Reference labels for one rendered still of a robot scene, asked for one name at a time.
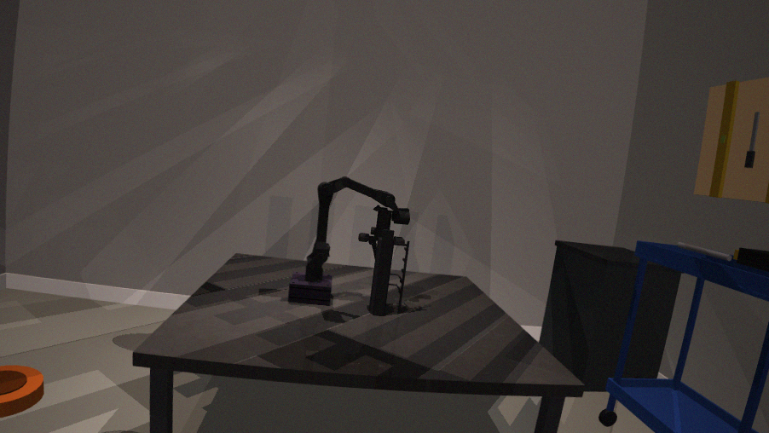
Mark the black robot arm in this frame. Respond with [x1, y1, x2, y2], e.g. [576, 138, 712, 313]
[304, 176, 410, 282]

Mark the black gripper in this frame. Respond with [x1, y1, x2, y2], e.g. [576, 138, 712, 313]
[358, 222, 405, 259]

